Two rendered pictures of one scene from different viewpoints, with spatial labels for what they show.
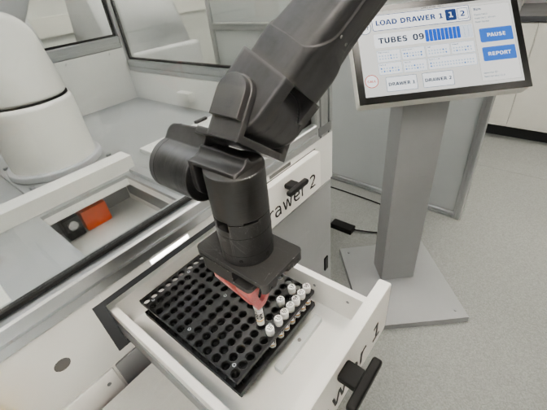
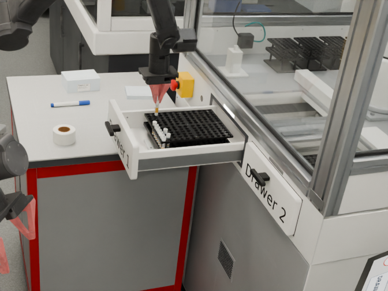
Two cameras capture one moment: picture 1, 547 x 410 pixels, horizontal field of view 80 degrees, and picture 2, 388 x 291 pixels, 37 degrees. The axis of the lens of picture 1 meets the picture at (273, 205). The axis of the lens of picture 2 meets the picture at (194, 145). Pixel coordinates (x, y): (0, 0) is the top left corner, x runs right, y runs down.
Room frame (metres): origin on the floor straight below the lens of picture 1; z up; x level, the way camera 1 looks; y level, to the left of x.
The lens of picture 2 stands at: (0.99, -1.30, 1.70)
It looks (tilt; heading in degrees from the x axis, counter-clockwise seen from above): 30 degrees down; 114
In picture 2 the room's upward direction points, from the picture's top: 7 degrees clockwise
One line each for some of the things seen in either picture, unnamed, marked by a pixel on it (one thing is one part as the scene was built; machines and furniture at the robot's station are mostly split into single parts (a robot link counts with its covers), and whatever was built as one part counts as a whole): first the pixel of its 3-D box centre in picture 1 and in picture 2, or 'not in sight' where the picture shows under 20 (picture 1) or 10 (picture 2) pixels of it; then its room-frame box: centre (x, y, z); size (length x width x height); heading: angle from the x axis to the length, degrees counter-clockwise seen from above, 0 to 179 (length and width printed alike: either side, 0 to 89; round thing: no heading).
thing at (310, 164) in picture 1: (285, 194); (268, 186); (0.67, -0.03, 0.87); 0.29 x 0.02 x 0.11; 137
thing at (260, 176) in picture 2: (293, 185); (261, 176); (0.65, -0.05, 0.91); 0.07 x 0.04 x 0.01; 137
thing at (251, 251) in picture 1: (245, 234); (159, 64); (0.27, 0.03, 1.09); 0.10 x 0.07 x 0.07; 47
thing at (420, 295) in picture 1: (409, 198); not in sight; (1.08, -0.56, 0.51); 0.50 x 0.45 x 1.02; 179
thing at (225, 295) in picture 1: (228, 307); (186, 133); (0.35, 0.09, 0.87); 0.22 x 0.18 x 0.06; 47
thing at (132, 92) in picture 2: not in sight; (142, 92); (-0.01, 0.44, 0.77); 0.13 x 0.09 x 0.02; 39
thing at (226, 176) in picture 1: (232, 185); (161, 43); (0.27, 0.04, 1.15); 0.07 x 0.06 x 0.07; 49
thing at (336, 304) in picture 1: (225, 307); (189, 134); (0.36, 0.10, 0.86); 0.40 x 0.26 x 0.06; 47
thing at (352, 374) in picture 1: (355, 377); (113, 128); (0.20, -0.07, 0.91); 0.07 x 0.04 x 0.01; 137
